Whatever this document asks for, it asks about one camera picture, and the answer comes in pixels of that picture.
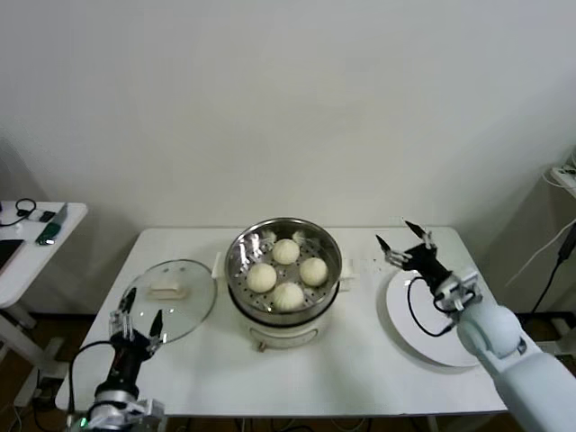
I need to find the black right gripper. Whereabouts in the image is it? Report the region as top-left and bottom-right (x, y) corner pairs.
(375, 218), (454, 289)

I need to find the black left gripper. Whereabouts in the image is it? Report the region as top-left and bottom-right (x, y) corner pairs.
(107, 287), (166, 391)

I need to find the dark phone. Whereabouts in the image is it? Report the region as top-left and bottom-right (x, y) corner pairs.
(0, 239), (25, 277)

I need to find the glass lid with cream handle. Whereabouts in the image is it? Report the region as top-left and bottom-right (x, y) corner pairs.
(117, 258), (218, 347)

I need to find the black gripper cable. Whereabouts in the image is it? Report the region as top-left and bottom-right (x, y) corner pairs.
(67, 339), (116, 415)
(407, 276), (458, 338)

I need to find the white round plate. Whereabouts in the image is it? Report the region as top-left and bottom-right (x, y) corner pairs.
(385, 269), (482, 368)

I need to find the steel perforated steamer basket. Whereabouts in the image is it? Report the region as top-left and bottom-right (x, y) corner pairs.
(223, 217), (343, 326)

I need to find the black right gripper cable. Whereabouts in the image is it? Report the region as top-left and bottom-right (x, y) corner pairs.
(407, 276), (458, 338)

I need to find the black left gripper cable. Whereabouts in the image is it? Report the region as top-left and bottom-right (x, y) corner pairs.
(67, 339), (116, 415)

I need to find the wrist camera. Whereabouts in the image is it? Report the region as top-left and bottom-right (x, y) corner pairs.
(434, 268), (485, 311)
(128, 398), (167, 428)

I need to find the green-handled grey tool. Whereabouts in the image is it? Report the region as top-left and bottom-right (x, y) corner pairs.
(35, 202), (69, 248)

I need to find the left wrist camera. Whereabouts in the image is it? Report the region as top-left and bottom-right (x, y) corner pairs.
(128, 398), (167, 428)

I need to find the white steamed baozi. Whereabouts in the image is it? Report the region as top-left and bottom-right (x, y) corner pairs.
(272, 282), (304, 311)
(272, 238), (301, 266)
(246, 263), (277, 293)
(298, 256), (329, 287)

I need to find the steel steamer pot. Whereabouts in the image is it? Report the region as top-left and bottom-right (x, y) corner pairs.
(211, 251), (357, 353)

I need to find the white hanging cable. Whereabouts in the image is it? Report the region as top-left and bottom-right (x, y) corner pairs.
(502, 222), (576, 288)

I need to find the white side table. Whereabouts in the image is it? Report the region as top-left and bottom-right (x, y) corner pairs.
(0, 201), (89, 409)

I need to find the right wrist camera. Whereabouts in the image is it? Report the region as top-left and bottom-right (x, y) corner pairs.
(434, 268), (485, 311)

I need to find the black cable with adapter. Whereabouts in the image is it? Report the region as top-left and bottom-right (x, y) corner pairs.
(515, 233), (576, 337)

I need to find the white power strip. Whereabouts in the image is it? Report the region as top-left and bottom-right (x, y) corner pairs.
(551, 165), (576, 186)

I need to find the black looped cable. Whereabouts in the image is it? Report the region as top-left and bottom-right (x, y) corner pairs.
(0, 198), (38, 228)

